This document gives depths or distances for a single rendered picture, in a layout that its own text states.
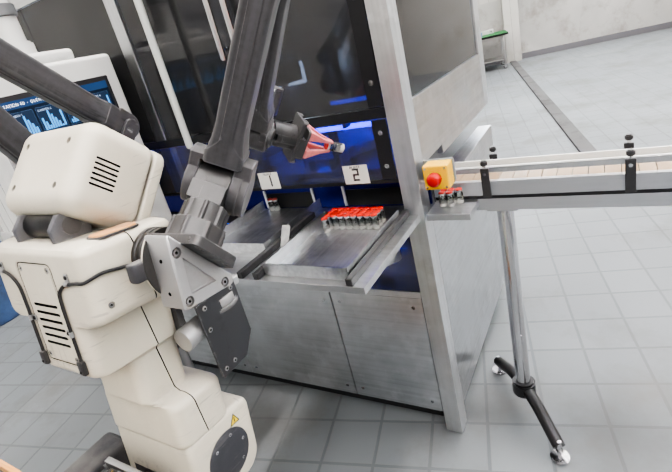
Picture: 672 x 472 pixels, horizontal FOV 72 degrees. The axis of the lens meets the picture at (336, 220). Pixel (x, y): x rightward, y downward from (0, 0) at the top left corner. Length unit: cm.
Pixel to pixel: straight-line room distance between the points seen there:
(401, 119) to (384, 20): 26
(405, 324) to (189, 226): 108
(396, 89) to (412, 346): 88
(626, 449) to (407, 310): 82
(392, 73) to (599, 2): 1058
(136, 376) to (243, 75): 54
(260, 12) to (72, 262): 43
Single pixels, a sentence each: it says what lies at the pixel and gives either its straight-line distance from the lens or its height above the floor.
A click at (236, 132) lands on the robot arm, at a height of 132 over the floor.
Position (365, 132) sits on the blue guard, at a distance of 137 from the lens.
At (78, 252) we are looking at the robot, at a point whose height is 123.
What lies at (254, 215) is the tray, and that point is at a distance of 174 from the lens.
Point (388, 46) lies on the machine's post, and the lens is 129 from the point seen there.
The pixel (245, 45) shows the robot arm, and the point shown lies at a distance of 69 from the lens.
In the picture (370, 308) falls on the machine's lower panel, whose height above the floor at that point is 52.
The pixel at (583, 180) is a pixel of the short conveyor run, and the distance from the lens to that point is 139.
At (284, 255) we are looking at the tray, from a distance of 132.
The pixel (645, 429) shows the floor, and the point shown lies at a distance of 197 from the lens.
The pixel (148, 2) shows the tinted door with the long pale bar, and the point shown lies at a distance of 178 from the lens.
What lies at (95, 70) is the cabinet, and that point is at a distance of 184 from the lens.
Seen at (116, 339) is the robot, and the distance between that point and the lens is 84.
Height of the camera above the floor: 142
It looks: 21 degrees down
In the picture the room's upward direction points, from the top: 14 degrees counter-clockwise
